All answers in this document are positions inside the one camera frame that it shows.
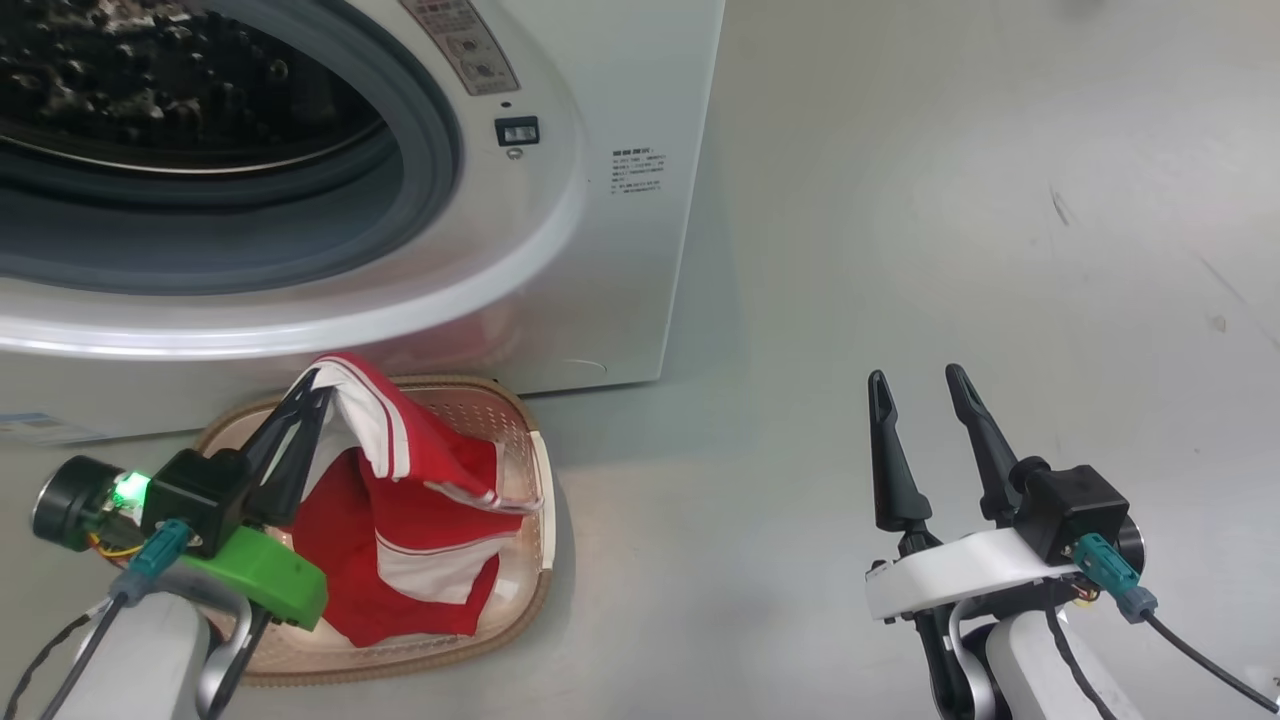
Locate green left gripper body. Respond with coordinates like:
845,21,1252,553
180,525,329,631

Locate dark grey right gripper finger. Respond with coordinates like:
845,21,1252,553
945,364,1051,526
867,370,941,557

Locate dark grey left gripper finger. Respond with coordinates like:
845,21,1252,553
238,368,321,491
255,385,333,528

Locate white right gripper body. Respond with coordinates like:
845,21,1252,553
865,527,1086,623

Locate red and white garment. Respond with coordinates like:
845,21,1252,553
285,352,546,648

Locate cream perforated laundry basket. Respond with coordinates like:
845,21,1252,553
190,375,557,686

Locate white washing machine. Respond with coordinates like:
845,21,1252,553
0,0,726,446

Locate blue energy label sticker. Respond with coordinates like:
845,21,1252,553
0,412,101,446

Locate grey warning sticker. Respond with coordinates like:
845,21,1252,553
400,0,521,96

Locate black cable with teal connector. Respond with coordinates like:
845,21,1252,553
1075,533,1280,716
38,518,193,720

